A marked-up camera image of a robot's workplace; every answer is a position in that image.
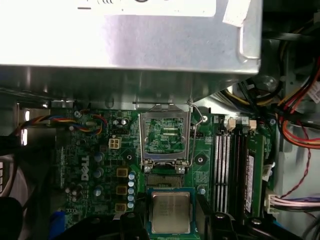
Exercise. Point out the empty black RAM slot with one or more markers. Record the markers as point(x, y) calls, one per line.
point(238, 170)

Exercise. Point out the thin metal locking lever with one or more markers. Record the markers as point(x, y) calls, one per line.
point(198, 111)

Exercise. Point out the green motherboard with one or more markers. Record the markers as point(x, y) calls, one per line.
point(135, 135)

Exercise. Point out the black open PC case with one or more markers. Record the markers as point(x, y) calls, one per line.
point(295, 170)

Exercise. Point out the silver square CPU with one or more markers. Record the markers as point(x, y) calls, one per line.
point(170, 212)

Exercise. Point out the CPU socket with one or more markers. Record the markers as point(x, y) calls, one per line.
point(162, 180)

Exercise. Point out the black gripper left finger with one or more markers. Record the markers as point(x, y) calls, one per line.
point(130, 227)

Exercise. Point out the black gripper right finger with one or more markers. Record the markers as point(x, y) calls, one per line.
point(220, 227)

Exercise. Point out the empty grey RAM slot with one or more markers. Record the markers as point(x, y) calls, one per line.
point(218, 162)
point(227, 162)

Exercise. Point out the metal socket cover frame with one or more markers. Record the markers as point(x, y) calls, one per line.
point(143, 137)

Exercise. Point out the green RAM stick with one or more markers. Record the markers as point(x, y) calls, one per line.
point(253, 175)

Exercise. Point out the grey power supply box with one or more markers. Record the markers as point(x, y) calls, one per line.
point(125, 45)

